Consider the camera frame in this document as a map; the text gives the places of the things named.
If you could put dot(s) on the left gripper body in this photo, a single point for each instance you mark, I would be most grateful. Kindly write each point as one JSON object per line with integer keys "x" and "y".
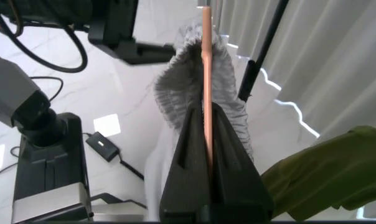
{"x": 119, "y": 21}

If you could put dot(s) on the black power adapter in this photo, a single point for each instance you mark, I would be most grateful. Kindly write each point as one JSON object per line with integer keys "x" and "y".
{"x": 102, "y": 146}

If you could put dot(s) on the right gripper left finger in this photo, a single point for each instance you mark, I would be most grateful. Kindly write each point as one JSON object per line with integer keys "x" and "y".
{"x": 185, "y": 186}

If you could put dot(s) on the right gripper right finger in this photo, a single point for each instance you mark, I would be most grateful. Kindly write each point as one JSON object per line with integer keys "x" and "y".
{"x": 241, "y": 193}

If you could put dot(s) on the green printed T-shirt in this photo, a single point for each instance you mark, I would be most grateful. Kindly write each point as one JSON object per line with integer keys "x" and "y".
{"x": 331, "y": 168}

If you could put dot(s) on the pink clothes hanger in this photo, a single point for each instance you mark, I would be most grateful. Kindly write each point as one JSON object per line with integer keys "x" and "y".
{"x": 207, "y": 77}

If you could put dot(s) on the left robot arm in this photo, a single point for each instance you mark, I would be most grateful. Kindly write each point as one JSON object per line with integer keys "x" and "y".
{"x": 7, "y": 90}

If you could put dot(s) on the pale grey garment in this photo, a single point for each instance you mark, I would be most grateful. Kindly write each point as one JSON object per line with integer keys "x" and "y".
{"x": 175, "y": 93}

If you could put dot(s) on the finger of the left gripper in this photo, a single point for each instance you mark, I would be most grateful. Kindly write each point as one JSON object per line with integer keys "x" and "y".
{"x": 147, "y": 54}

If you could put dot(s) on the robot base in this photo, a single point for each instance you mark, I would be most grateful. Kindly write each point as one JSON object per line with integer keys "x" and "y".
{"x": 51, "y": 174}

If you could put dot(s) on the white curtain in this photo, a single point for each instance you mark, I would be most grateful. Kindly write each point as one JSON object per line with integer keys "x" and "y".
{"x": 331, "y": 62}

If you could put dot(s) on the black clothes rack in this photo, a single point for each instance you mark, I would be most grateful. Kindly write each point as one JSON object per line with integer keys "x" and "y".
{"x": 253, "y": 77}

